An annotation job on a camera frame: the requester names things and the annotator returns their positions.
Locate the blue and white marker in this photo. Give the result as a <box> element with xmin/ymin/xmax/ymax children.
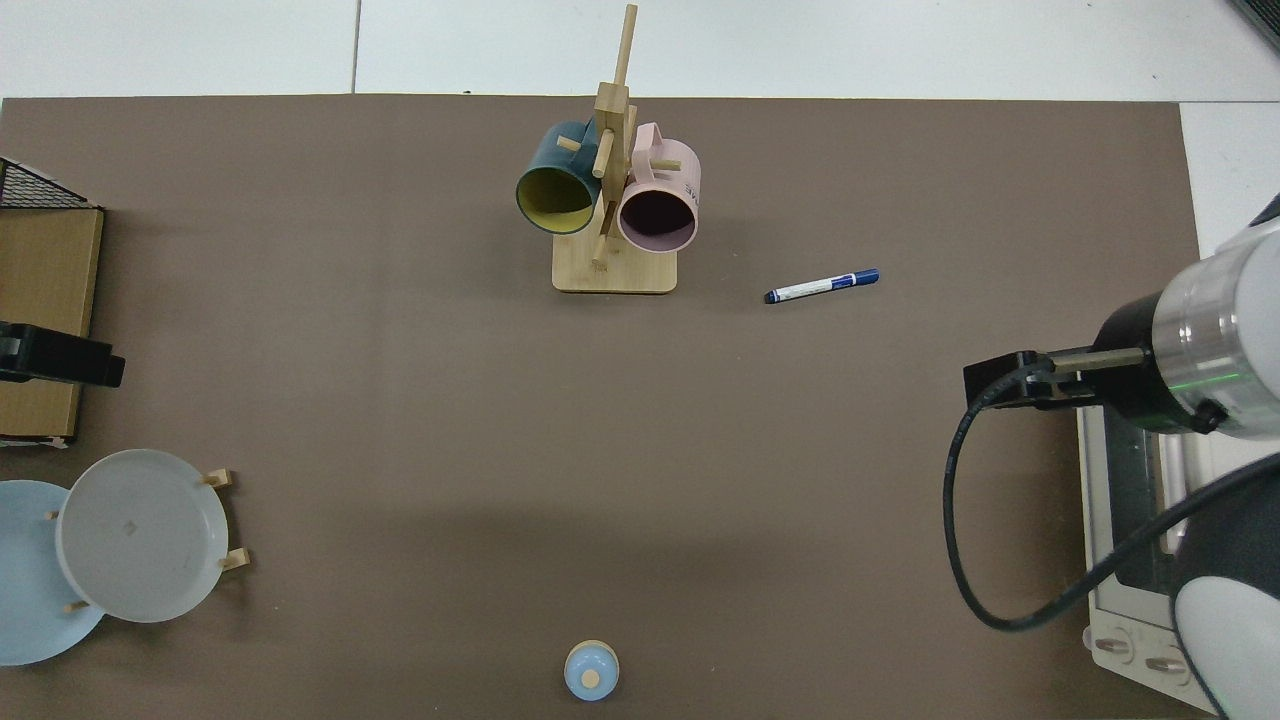
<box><xmin>764</xmin><ymin>268</ymin><xmax>881</xmax><ymax>305</ymax></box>

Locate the pale toaster oven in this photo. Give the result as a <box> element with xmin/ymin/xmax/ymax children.
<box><xmin>1075</xmin><ymin>400</ymin><xmax>1231</xmax><ymax>716</ymax></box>

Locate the wooden plate rack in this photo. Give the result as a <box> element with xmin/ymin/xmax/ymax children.
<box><xmin>45</xmin><ymin>468</ymin><xmax>251</xmax><ymax>614</ymax></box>

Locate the grey plate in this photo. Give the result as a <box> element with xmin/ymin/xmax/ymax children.
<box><xmin>55</xmin><ymin>449</ymin><xmax>230</xmax><ymax>624</ymax></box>

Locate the light blue plate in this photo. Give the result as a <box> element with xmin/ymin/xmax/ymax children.
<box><xmin>0</xmin><ymin>480</ymin><xmax>106</xmax><ymax>667</ymax></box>

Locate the brown table cloth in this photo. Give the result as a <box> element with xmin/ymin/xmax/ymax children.
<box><xmin>0</xmin><ymin>95</ymin><xmax>1226</xmax><ymax>720</ymax></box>

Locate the dark grey panel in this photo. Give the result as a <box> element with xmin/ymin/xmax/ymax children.
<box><xmin>1228</xmin><ymin>0</ymin><xmax>1280</xmax><ymax>53</ymax></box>

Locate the pink mug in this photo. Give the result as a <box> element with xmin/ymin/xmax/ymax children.
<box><xmin>617</xmin><ymin>122</ymin><xmax>702</xmax><ymax>254</ymax></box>

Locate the wooden cup stand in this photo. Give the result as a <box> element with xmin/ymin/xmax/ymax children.
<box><xmin>552</xmin><ymin>3</ymin><xmax>683</xmax><ymax>295</ymax></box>

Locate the dark teal mug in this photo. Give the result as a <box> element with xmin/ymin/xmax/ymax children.
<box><xmin>515</xmin><ymin>118</ymin><xmax>604</xmax><ymax>236</ymax></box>

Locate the small blue round bell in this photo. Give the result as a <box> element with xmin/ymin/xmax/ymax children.
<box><xmin>564</xmin><ymin>640</ymin><xmax>621</xmax><ymax>702</ymax></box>

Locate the wire basket with wooden floor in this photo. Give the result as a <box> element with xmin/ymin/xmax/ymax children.
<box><xmin>0</xmin><ymin>157</ymin><xmax>106</xmax><ymax>448</ymax></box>

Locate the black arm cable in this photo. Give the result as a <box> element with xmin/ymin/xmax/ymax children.
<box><xmin>943</xmin><ymin>348</ymin><xmax>1280</xmax><ymax>633</ymax></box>

